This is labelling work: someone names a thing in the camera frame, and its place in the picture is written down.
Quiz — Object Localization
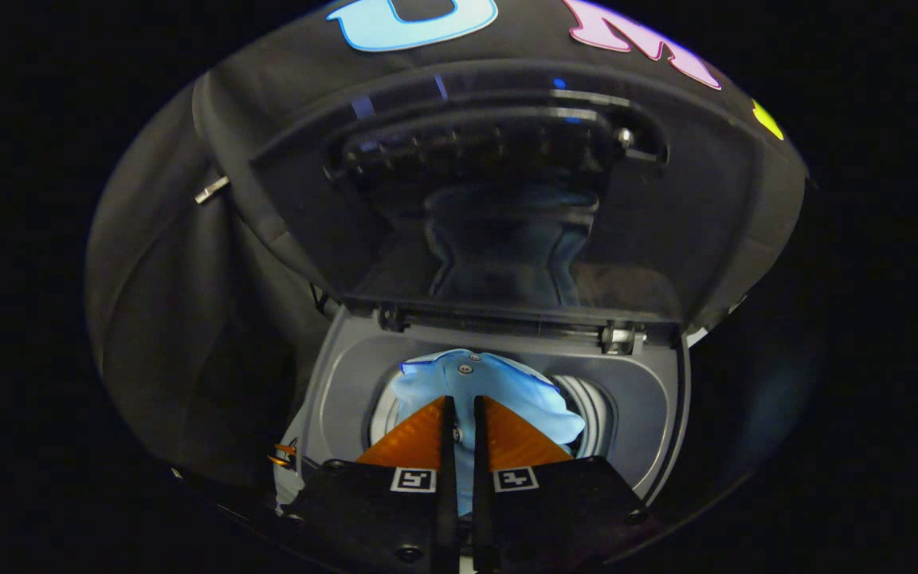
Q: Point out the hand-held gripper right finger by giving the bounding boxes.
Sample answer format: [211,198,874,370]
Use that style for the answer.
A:
[473,395,651,574]

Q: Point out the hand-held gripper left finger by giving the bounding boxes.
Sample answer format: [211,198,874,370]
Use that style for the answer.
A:
[280,395,460,574]

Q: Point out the light blue polo shirt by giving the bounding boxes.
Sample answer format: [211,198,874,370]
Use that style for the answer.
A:
[390,348,587,519]

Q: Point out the glass washing machine lid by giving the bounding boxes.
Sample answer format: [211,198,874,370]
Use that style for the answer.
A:
[192,57,806,336]

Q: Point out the black backdrop cloth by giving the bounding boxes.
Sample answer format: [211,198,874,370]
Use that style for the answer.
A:
[84,0,818,511]

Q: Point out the silver metal clip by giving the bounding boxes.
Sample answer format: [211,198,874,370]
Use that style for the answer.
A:
[194,175,231,205]

